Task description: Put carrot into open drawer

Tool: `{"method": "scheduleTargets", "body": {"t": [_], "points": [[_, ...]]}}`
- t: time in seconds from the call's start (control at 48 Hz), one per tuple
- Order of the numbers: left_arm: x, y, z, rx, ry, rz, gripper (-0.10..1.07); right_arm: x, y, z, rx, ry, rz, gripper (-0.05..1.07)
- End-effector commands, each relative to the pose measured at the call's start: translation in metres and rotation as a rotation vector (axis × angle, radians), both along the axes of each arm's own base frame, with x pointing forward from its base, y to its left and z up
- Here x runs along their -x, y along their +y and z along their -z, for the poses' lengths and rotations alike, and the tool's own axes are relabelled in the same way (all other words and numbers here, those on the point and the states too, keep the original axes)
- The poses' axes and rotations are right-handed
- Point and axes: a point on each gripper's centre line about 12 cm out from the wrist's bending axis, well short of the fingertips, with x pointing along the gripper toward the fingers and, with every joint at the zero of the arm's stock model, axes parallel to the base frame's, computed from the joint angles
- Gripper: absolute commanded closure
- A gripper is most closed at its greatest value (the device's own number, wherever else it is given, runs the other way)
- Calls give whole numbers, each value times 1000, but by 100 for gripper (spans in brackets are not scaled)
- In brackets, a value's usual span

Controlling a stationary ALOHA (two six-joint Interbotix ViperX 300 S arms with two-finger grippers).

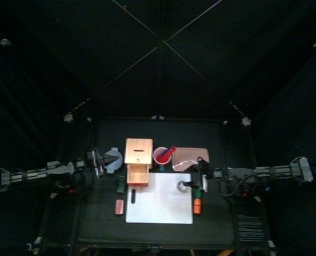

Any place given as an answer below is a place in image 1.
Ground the orange toy carrot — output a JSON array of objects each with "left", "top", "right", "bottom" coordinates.
[{"left": 193, "top": 189, "right": 203, "bottom": 215}]

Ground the wooden box with red drawer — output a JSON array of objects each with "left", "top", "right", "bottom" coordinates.
[{"left": 123, "top": 137, "right": 154, "bottom": 187}]

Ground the grey-blue plastic bowl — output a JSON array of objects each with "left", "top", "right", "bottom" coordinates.
[{"left": 102, "top": 147, "right": 124, "bottom": 175}]

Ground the dark green toy block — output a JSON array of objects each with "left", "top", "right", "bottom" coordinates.
[{"left": 115, "top": 179, "right": 127, "bottom": 195}]

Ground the red plastic cup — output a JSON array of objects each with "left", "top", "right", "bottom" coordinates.
[{"left": 151, "top": 146, "right": 171, "bottom": 166}]

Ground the white cutting board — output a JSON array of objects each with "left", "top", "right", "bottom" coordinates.
[{"left": 124, "top": 172, "right": 195, "bottom": 225}]

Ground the red and white toy block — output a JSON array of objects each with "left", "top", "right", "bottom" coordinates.
[{"left": 114, "top": 198, "right": 124, "bottom": 216}]

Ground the white printed label sticker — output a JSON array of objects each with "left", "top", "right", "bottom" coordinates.
[{"left": 234, "top": 214, "right": 266, "bottom": 245}]

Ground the thin diagonal brace cable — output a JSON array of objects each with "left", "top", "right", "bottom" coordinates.
[
  {"left": 66, "top": 0, "right": 223, "bottom": 118},
  {"left": 111, "top": 0, "right": 251, "bottom": 122}
]

